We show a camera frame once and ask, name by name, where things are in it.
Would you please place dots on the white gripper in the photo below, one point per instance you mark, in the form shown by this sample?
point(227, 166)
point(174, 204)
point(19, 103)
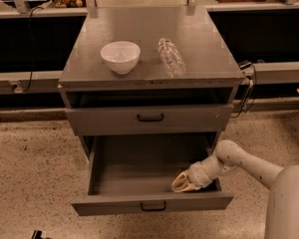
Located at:
point(197, 175)

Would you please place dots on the grey drawer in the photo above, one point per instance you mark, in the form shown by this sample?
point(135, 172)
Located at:
point(133, 174)
point(146, 120)

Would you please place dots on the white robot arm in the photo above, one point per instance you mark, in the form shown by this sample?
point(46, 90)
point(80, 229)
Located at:
point(282, 215)

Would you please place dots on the grey top drawer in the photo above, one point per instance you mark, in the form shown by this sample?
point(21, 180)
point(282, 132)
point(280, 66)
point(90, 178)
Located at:
point(146, 120)

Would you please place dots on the grey drawer cabinet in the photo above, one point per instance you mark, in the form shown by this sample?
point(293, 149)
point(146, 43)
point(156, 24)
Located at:
point(212, 76)

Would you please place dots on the clear plastic bottle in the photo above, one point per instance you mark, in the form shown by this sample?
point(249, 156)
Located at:
point(171, 58)

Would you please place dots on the white bowl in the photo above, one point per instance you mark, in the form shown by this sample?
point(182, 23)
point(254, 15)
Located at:
point(121, 56)

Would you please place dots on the black object on floor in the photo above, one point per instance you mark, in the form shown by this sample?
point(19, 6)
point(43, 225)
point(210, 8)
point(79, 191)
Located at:
point(37, 234)

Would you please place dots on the grey metal rail frame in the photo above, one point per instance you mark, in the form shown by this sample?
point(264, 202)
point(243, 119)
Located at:
point(45, 82)

